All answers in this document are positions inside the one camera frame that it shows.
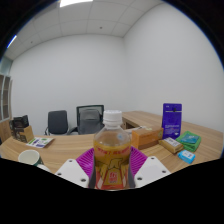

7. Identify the black mesh office chair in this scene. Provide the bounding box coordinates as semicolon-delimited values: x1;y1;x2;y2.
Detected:
68;104;105;135

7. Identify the small yellow box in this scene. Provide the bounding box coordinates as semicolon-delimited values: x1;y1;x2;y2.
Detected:
158;136;185;155

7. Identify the green printed mug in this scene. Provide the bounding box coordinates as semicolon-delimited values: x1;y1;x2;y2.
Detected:
17;149;51;173

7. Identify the purple standing sign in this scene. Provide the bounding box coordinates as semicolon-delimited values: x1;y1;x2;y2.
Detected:
161;102;183;140

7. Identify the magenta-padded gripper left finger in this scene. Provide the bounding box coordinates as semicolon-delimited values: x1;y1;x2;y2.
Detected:
54;148;97;188

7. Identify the large square ceiling light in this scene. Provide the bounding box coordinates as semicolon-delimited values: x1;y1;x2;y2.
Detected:
59;0;94;8

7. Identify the orange drink bottle white cap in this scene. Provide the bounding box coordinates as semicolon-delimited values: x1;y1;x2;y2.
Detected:
92;109;132;191

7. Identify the orange wooden box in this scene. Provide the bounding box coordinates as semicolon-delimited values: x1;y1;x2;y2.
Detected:
131;126;165;151

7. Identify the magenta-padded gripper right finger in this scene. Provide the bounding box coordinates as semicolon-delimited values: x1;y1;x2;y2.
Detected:
128;146;172;188

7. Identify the small square ceiling light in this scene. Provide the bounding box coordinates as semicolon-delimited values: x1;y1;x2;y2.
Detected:
7;34;18;49

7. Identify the wooden side desk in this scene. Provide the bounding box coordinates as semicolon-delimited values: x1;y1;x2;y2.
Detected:
120;110;165;132

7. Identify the white printed leaflet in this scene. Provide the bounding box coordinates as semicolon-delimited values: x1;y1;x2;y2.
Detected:
25;136;55;149

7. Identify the green packet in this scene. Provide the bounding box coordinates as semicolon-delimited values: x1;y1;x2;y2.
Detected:
175;130;202;153

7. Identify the dark grey office chair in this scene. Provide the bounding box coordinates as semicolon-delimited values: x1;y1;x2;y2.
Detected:
44;109;78;136

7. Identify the small blue packet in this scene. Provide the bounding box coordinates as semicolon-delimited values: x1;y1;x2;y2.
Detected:
177;149;197;165

